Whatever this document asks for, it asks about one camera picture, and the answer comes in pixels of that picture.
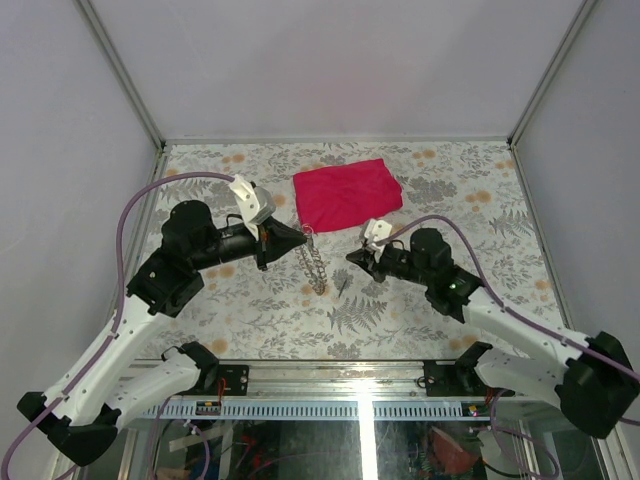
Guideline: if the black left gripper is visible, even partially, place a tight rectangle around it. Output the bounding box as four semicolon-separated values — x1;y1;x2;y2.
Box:
192;216;309;272

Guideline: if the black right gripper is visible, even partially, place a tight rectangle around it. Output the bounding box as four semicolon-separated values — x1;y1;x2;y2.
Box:
347;242;433;287

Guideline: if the black tag key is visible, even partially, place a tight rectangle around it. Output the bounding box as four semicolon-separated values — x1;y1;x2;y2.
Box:
338;279;352;297

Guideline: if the large metal keyring chain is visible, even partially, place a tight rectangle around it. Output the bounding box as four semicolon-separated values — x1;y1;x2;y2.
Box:
295;223;330;297

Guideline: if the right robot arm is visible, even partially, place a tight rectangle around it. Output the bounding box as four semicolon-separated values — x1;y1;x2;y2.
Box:
346;221;639;439

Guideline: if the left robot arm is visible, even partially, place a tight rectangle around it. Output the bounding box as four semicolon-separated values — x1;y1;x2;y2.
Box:
17;200;306;467

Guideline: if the pink cloth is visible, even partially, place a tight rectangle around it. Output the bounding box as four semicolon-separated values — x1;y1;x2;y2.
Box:
293;158;403;233

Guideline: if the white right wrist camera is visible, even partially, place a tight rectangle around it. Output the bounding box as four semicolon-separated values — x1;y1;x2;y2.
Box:
362;219;392;262

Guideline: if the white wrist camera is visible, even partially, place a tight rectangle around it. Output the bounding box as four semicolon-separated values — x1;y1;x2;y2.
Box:
362;219;392;262
229;175;276;241

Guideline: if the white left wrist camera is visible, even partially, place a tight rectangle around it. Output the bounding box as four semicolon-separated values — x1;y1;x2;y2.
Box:
229;175;276;241

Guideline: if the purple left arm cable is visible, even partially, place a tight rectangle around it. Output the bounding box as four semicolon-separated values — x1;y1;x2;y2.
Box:
0;171;236;476

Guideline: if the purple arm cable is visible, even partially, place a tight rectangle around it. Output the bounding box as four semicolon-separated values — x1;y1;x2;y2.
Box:
379;214;640;474
0;171;236;476

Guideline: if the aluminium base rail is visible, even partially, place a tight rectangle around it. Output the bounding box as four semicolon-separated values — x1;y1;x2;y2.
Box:
142;360;493;421

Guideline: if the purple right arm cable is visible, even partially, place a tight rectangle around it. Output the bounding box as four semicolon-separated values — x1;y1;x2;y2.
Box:
379;214;640;474

